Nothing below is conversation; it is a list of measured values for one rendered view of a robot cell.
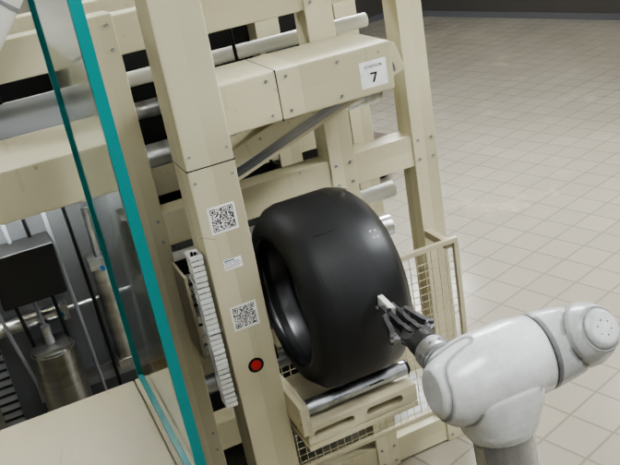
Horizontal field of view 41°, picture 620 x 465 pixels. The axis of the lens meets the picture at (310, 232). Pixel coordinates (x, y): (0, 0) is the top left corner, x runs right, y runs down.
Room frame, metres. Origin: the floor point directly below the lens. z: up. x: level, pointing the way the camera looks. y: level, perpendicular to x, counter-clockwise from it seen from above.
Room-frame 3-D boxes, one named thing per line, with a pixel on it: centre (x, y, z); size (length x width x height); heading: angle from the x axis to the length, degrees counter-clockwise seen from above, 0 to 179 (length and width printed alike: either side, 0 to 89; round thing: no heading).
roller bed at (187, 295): (2.45, 0.34, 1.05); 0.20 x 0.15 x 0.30; 110
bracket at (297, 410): (2.11, 0.17, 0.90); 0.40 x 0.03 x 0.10; 20
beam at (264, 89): (2.49, -0.01, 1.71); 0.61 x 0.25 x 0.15; 110
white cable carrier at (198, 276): (2.00, 0.31, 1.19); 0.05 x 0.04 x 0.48; 20
